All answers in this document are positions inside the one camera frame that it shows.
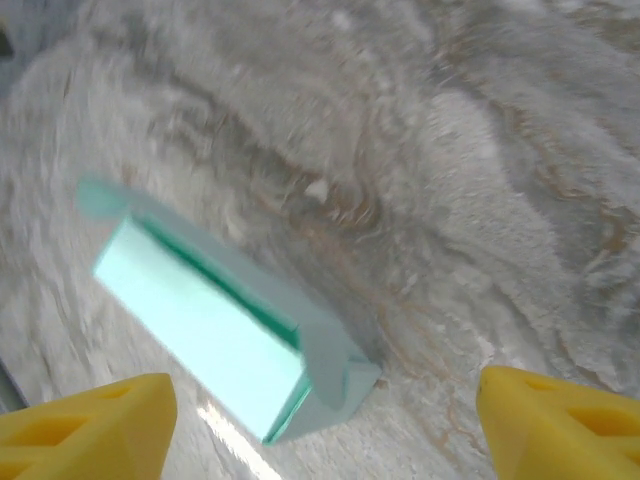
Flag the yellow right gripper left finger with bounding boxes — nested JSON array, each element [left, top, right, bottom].
[[0, 372, 180, 480]]

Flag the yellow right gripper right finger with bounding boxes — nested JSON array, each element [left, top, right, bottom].
[[473, 364, 640, 480]]

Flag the pale teal paper box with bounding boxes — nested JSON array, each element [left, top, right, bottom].
[[74, 175, 385, 447]]

